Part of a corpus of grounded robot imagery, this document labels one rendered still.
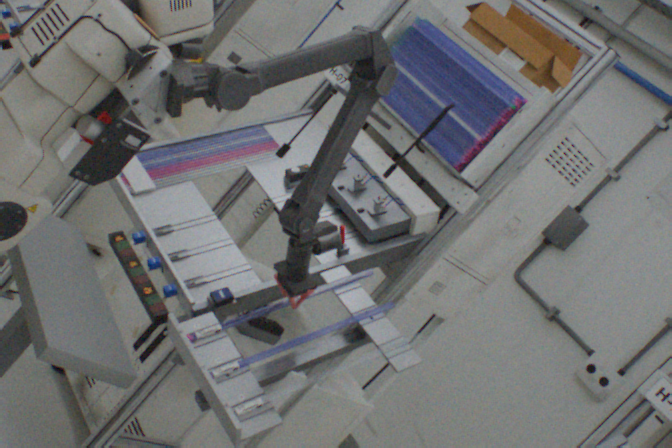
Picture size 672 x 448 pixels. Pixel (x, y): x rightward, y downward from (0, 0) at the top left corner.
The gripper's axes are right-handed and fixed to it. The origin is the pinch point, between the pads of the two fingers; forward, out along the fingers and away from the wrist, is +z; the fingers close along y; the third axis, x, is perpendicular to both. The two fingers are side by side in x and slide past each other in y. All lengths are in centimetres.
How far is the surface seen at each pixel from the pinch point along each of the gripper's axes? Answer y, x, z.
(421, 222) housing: 14, -51, 5
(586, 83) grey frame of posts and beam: 8, -92, -35
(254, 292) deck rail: 13.7, 1.7, 10.3
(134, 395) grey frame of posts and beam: 12.1, 34.6, 31.6
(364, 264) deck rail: 12.2, -32.0, 12.7
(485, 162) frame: 11, -65, -14
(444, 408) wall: 32, -116, 157
